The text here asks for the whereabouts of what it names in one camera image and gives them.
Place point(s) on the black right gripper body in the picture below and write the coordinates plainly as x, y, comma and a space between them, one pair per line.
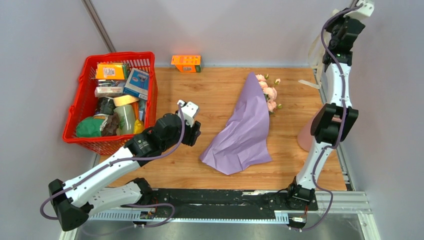
335, 26

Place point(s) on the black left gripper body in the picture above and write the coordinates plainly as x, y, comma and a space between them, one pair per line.
190, 137

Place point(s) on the purple wrapping paper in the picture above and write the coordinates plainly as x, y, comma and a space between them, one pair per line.
243, 141

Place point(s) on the pink flower bunch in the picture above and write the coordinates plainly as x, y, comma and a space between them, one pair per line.
270, 93

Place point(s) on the cream printed ribbon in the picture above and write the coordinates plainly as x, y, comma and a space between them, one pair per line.
315, 56

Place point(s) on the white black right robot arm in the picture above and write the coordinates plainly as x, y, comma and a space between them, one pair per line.
336, 118

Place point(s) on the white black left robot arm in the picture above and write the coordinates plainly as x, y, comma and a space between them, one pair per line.
77, 199

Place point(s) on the pink cylindrical vase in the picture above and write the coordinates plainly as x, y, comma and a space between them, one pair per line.
304, 137

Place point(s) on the yellow small packet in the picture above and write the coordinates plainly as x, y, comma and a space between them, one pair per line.
138, 126

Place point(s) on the pale green bottle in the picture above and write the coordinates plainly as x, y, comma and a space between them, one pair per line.
126, 119

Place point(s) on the blue razor box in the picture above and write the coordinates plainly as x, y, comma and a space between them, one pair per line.
137, 84

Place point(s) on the beige tape roll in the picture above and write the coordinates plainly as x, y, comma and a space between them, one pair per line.
124, 100

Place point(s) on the red plastic shopping basket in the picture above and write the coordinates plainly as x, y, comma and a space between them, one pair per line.
84, 104

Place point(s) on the orange cardboard box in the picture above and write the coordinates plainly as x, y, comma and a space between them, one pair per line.
187, 63

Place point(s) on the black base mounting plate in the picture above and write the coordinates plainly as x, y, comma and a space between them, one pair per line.
222, 203

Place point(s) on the white red small box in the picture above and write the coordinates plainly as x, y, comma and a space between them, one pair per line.
108, 91

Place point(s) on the green bag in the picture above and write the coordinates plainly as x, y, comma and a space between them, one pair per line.
91, 126

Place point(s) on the orange snack package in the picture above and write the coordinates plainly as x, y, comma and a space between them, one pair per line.
112, 71

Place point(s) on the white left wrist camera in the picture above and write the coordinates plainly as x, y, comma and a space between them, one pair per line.
188, 110

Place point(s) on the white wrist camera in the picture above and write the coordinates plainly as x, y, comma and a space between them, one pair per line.
188, 110
365, 9

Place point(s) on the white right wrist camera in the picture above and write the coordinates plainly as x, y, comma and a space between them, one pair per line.
365, 9

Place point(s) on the aluminium table frame rail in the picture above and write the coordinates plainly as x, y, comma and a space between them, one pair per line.
334, 202

